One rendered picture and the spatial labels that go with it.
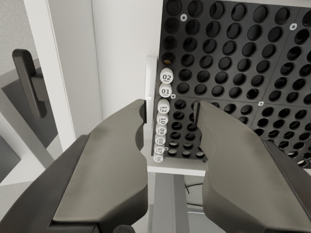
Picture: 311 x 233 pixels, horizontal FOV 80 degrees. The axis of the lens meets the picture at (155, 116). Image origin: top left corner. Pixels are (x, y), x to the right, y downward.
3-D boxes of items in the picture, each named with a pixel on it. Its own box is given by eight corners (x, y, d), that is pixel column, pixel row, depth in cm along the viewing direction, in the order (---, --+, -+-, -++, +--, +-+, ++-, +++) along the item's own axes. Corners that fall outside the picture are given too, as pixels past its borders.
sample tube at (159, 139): (156, 122, 26) (154, 144, 22) (156, 115, 25) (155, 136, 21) (164, 123, 26) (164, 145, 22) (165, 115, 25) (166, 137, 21)
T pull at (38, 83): (39, 113, 22) (31, 119, 21) (18, 46, 18) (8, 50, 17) (69, 116, 22) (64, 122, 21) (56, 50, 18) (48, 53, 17)
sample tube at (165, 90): (170, 81, 22) (171, 98, 18) (159, 80, 22) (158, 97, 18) (171, 71, 22) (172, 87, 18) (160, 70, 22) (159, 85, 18)
